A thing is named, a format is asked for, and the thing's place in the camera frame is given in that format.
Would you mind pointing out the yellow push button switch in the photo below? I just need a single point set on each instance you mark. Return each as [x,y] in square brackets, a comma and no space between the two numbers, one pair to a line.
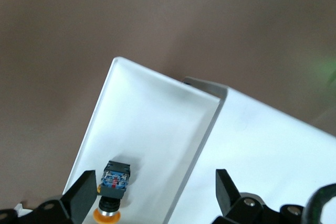
[115,179]

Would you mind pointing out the white drawer cabinet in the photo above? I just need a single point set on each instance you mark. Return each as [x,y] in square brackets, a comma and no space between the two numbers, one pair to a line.
[262,142]

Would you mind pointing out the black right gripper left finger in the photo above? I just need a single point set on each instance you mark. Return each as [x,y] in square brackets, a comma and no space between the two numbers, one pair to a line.
[78,200]

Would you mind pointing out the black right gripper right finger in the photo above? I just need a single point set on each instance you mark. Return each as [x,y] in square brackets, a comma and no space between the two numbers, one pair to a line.
[231,203]

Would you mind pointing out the white plastic tray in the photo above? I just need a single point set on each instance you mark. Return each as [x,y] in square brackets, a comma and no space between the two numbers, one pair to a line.
[147,119]

